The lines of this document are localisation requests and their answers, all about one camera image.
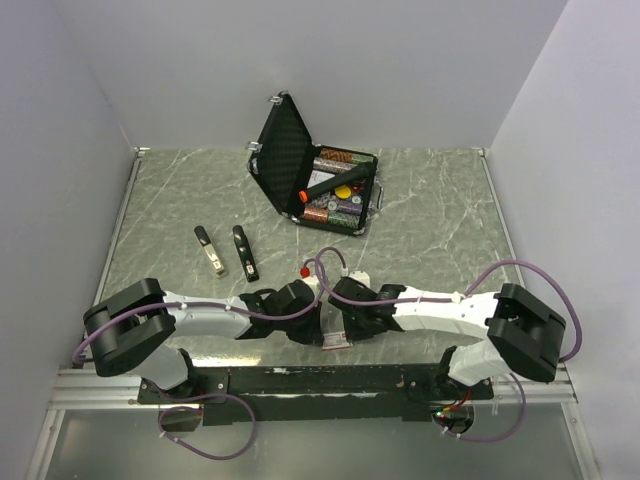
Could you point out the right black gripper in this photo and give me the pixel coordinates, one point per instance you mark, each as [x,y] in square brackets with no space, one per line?
[354,334]

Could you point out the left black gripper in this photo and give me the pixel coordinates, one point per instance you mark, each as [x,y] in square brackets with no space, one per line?
[312,333]

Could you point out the black stapler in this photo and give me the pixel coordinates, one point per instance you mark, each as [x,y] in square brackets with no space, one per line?
[245,253]

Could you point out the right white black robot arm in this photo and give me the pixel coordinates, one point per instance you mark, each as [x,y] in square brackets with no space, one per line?
[515,331]

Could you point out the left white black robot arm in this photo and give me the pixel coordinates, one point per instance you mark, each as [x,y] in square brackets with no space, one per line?
[127,332]

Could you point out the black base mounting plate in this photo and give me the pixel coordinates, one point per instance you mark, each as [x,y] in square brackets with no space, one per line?
[293,393]

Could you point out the yellow poker chip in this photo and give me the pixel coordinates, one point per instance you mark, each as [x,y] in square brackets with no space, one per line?
[343,192]

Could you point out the black poker chip case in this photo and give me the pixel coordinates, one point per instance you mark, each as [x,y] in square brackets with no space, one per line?
[285,160]

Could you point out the black marker orange cap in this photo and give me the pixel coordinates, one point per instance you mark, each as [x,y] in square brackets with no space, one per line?
[360,172]

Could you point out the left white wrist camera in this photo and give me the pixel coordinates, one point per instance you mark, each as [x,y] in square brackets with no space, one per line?
[308,278]

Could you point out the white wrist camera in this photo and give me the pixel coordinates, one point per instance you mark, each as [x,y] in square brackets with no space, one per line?
[308,278]
[361,277]

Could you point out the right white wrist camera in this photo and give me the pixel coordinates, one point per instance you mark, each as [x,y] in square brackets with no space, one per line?
[361,277]

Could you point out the aluminium rail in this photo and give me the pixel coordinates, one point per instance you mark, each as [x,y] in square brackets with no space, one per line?
[83,389]

